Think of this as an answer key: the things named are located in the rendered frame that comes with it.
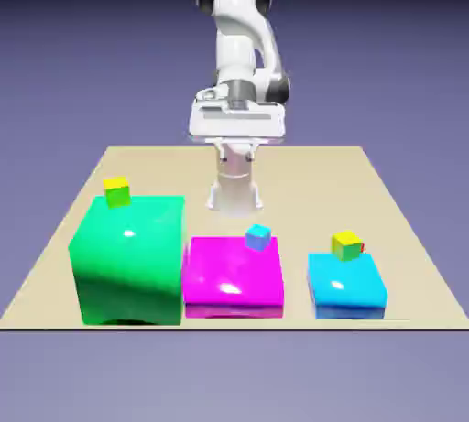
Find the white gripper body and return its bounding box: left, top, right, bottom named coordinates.
left=188, top=99, right=288, bottom=146

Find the small blue cube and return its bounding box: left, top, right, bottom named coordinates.
left=245, top=223, right=273, bottom=252

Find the small yellow green cube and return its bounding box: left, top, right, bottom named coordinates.
left=103, top=176, right=132, bottom=210
left=331, top=230, right=365, bottom=263

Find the large magenta box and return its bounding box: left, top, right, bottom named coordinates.
left=181, top=235, right=286, bottom=319

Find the large green box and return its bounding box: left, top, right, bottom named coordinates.
left=68, top=194, right=186, bottom=327

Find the large cyan box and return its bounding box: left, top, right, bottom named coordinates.
left=306, top=252, right=389, bottom=321

